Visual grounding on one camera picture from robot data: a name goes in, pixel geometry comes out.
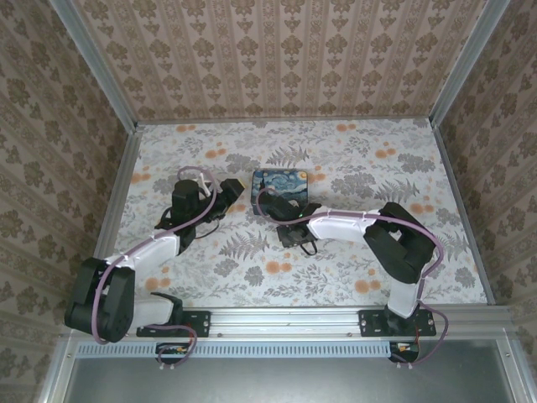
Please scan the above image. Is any starry night painted tin box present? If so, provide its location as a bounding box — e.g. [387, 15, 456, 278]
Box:
[250, 167, 312, 212]

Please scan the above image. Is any small black controller board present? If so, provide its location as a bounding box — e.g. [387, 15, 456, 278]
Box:
[155, 342, 199, 365]
[388, 341, 421, 364]

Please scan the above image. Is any grey metal panel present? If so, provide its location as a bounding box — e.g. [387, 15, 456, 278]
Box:
[62, 356, 518, 403]

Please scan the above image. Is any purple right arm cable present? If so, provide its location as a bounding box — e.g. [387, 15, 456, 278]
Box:
[256, 187, 450, 371]

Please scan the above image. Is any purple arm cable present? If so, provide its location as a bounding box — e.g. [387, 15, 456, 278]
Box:
[256, 187, 450, 371]
[95, 165, 219, 373]

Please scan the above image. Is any aluminium frame side rail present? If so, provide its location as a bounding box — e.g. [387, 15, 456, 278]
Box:
[79, 124, 144, 310]
[431, 120, 511, 306]

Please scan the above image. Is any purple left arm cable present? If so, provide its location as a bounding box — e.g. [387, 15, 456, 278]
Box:
[95, 165, 219, 373]

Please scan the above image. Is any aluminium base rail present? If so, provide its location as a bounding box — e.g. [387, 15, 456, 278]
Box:
[62, 305, 515, 342]

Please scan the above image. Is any grey slotted cable duct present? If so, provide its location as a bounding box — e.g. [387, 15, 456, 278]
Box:
[77, 341, 416, 359]

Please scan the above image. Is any aluminium frame post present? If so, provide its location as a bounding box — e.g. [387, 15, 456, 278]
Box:
[52, 0, 139, 129]
[430, 0, 504, 127]

